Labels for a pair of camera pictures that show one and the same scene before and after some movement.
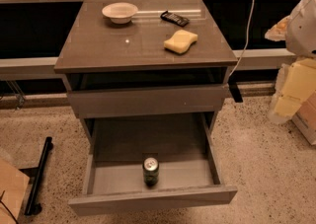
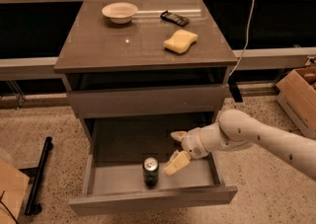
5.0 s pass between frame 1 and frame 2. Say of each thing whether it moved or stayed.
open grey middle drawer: stayed
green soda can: stayed
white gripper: moved
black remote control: stayed
